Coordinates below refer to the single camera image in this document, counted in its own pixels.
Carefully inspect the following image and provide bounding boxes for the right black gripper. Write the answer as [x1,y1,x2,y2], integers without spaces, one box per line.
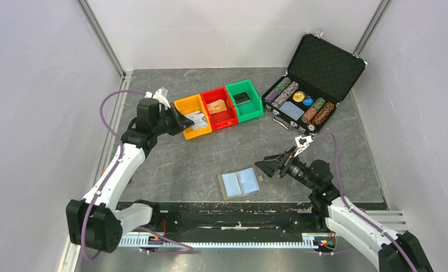
[255,146,317,191]

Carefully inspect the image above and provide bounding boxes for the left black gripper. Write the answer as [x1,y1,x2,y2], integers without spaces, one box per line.
[153,103,195,137]

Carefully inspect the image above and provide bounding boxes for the white patterned credit card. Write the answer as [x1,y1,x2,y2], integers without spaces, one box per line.
[185,110,208,130]

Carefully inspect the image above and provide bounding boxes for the tan card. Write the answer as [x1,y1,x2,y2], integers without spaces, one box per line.
[207,99,227,115]

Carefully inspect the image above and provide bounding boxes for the grey card holder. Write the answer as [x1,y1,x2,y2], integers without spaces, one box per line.
[218,167,264,201]

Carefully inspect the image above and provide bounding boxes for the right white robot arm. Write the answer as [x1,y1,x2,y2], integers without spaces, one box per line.
[255,147,433,271]

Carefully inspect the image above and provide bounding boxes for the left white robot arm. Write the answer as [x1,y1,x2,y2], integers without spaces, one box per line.
[66,98,195,253]

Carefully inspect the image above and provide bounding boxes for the blue playing card deck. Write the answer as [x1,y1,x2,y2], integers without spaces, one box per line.
[279,101,305,121]

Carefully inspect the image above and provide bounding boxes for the yellow plastic bin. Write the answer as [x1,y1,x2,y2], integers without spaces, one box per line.
[174,95,212,140]

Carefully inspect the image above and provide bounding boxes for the red plastic bin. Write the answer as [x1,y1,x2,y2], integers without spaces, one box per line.
[200,87,238,131]

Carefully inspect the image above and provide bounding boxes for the green plastic bin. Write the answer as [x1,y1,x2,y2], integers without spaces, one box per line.
[225,79,264,123]

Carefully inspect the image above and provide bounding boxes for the brown poker chip row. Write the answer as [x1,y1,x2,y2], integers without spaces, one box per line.
[300,97,335,125]

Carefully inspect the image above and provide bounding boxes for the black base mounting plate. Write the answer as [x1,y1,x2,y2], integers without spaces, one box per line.
[125,202,349,243]

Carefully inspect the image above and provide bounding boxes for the blue dealer button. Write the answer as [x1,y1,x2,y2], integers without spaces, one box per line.
[302,96,314,107]

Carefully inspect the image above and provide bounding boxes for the yellow dealer button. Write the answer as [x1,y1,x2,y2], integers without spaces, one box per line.
[292,91,306,103]

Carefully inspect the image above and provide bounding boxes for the purple poker chip row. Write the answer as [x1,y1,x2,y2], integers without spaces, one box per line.
[264,82,299,109]

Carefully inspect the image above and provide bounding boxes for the green poker chip row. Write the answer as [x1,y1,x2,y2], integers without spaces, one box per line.
[274,77,292,95]

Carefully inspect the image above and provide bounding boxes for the black poker chip case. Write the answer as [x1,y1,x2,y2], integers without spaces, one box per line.
[261,33,367,135]

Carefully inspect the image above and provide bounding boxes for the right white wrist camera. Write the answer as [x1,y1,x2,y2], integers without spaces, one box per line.
[294,135,313,157]

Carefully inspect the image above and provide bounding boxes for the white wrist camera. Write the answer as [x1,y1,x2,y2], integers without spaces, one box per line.
[145,87,171,109]
[294,135,313,157]

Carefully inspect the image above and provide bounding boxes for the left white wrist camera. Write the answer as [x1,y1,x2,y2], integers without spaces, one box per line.
[145,87,171,109]

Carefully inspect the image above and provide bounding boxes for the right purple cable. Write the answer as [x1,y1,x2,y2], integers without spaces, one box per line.
[310,131,420,272]

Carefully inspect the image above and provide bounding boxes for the purple cable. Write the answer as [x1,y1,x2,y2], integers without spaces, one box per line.
[310,131,420,272]
[80,90,195,261]

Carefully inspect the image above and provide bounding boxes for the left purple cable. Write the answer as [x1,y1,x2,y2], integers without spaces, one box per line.
[80,90,195,261]

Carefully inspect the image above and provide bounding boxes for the left aluminium frame post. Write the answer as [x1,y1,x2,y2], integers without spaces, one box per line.
[77,0,126,78]

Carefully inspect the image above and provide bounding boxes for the aluminium frame post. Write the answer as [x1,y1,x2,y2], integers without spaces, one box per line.
[353,0,392,57]
[77,0,126,78]

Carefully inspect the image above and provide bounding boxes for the right aluminium frame post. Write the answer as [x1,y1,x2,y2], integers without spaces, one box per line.
[353,0,392,57]

